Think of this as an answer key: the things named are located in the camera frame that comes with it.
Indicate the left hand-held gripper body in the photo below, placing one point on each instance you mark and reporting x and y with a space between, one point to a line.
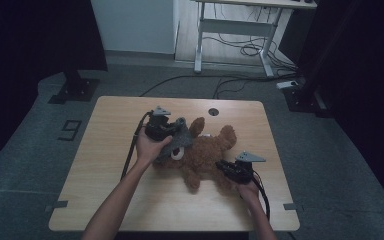
158 128

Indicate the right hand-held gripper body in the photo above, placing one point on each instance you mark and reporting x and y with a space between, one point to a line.
243 171

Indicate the brown teddy bear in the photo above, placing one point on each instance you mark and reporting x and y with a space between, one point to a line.
206 156

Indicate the person's right hand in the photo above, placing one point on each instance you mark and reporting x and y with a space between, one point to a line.
248 191

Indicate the person's left hand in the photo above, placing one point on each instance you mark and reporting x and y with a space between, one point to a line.
150 148

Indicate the grey tape piece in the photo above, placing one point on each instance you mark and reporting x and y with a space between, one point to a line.
57 205
292 206

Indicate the black stand base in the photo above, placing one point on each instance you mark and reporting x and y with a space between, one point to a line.
76 90
305 100

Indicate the white power strip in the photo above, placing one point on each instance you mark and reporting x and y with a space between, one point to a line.
287 84

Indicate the white cabinet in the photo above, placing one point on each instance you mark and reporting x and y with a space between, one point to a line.
133 23

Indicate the black curtain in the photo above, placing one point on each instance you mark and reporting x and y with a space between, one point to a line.
30 66
363 83

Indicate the white metal frame desk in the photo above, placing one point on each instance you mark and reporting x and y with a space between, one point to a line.
236 26

